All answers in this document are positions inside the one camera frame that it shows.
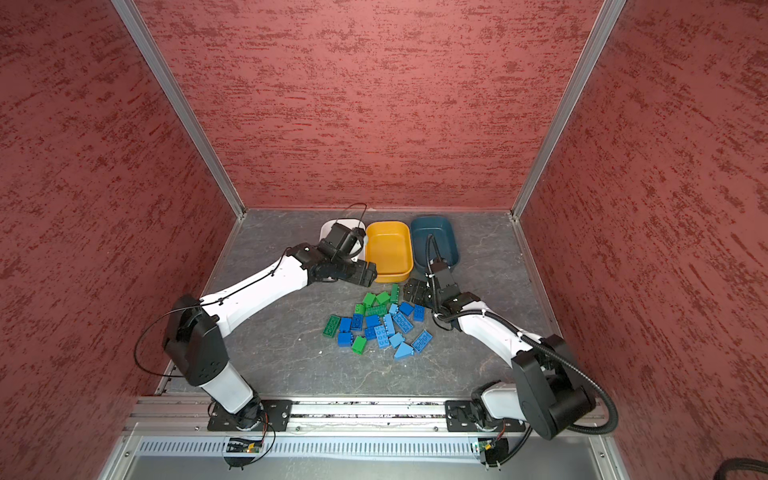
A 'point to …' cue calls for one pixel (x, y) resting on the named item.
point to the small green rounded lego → (360, 308)
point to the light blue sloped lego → (403, 350)
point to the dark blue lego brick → (418, 313)
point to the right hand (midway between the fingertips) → (411, 297)
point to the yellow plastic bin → (388, 245)
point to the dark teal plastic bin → (441, 228)
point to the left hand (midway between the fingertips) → (361, 276)
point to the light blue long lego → (403, 322)
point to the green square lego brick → (369, 299)
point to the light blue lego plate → (422, 341)
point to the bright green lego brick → (359, 345)
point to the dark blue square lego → (345, 339)
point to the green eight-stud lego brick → (379, 310)
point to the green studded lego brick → (394, 293)
